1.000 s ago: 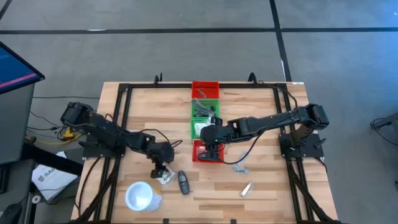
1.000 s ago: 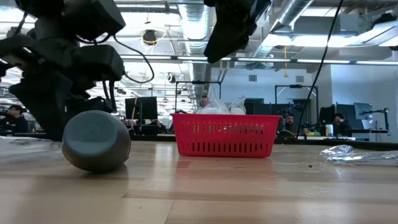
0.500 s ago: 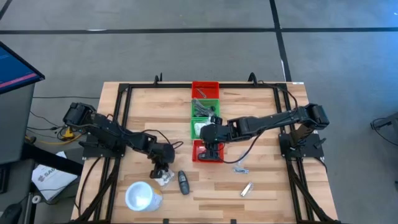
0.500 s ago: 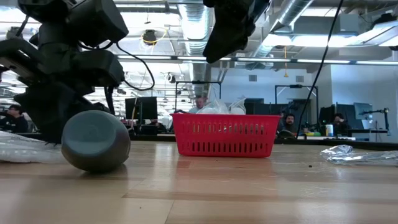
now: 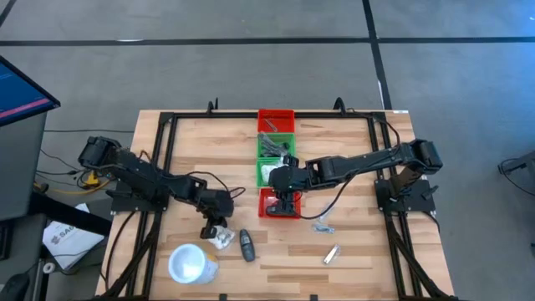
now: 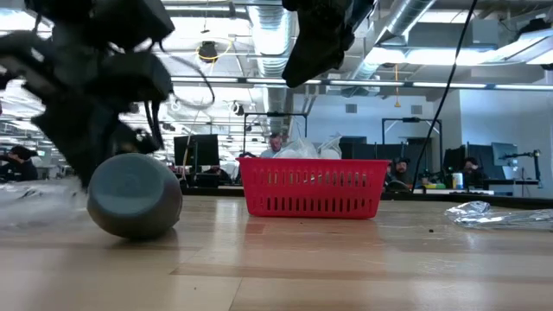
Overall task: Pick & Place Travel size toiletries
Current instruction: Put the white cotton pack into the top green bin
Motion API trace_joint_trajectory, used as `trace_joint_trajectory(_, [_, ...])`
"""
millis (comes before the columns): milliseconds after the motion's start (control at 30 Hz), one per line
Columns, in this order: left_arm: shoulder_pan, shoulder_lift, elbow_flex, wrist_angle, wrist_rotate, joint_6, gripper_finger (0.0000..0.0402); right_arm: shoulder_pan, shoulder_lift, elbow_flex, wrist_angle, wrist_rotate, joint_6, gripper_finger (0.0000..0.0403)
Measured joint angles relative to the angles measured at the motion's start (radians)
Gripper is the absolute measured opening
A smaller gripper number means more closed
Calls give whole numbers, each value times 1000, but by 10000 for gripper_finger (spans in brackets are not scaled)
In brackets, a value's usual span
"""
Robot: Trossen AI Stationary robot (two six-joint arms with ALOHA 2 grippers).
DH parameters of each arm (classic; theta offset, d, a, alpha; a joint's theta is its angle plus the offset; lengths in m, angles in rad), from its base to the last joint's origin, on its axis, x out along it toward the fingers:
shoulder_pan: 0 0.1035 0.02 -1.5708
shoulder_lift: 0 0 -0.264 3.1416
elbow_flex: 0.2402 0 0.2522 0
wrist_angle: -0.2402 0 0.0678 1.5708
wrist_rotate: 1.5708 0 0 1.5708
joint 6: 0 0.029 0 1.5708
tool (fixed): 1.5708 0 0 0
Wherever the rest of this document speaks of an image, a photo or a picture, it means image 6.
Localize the dark office partition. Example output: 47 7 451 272
339 136 433 175

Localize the black metal stand frame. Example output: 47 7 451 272
381 116 444 174
243 111 308 150

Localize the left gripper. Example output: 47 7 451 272
0 32 174 189

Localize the plastic nail file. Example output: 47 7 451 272
444 200 553 231

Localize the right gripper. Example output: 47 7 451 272
281 0 375 90

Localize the grey monitor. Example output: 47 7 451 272
492 142 518 168

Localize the slanted silver ventilation duct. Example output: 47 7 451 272
349 0 437 83

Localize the person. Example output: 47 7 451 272
0 145 40 182
460 157 489 189
386 157 414 187
205 166 232 182
260 132 286 159

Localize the black ceiling device yellow cable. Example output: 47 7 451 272
197 41 219 64

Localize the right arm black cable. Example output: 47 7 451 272
412 0 479 191

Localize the large black monitor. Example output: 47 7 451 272
174 134 220 167

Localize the clear bag with black print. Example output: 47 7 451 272
0 179 90 230

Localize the red plastic basket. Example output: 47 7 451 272
236 156 392 219

